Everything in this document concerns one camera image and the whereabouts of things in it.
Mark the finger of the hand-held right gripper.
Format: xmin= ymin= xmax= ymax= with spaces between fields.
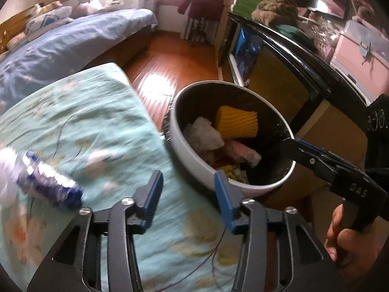
xmin=281 ymin=138 xmax=339 ymax=177

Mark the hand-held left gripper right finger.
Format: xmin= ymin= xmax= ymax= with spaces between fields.
xmin=213 ymin=170 xmax=343 ymax=292

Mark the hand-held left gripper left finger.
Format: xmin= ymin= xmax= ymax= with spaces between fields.
xmin=27 ymin=170 xmax=165 ymax=292

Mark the yellow packet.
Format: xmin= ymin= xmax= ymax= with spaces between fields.
xmin=220 ymin=164 xmax=241 ymax=180

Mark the white bin with black bag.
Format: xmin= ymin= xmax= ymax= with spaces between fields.
xmin=164 ymin=80 xmax=297 ymax=198

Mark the pink plastic bag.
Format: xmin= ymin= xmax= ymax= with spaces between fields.
xmin=224 ymin=139 xmax=262 ymax=168

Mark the white foam block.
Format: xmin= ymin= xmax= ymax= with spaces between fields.
xmin=182 ymin=116 xmax=226 ymax=159

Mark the yellow foam net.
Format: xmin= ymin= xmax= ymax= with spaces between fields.
xmin=214 ymin=105 xmax=258 ymax=139

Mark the person's right hand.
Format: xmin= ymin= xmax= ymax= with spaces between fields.
xmin=326 ymin=203 xmax=389 ymax=270

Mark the brown cardboard box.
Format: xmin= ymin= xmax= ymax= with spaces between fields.
xmin=264 ymin=99 xmax=370 ymax=208

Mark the black glass cabinet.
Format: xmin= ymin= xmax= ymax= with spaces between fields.
xmin=217 ymin=10 xmax=378 ymax=135

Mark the pink storage box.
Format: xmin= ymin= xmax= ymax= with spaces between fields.
xmin=329 ymin=21 xmax=389 ymax=98

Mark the blue wrapper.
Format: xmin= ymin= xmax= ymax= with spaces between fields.
xmin=16 ymin=149 xmax=84 ymax=210

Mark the dark green cloth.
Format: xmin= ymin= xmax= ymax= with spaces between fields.
xmin=275 ymin=24 xmax=317 ymax=51

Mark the pink cloth pile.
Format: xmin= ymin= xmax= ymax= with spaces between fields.
xmin=351 ymin=0 xmax=385 ymax=28

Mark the brown plush blanket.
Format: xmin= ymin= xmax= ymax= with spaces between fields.
xmin=250 ymin=0 xmax=300 ymax=30

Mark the bed with blue cover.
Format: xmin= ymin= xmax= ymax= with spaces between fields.
xmin=0 ymin=8 xmax=159 ymax=110

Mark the white and blue printed pillow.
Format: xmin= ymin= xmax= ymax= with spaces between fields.
xmin=24 ymin=6 xmax=74 ymax=36

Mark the pale flat pillow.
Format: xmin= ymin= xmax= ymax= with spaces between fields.
xmin=6 ymin=32 xmax=28 ymax=49

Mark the wooden headboard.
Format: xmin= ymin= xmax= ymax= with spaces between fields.
xmin=0 ymin=4 xmax=40 ymax=55

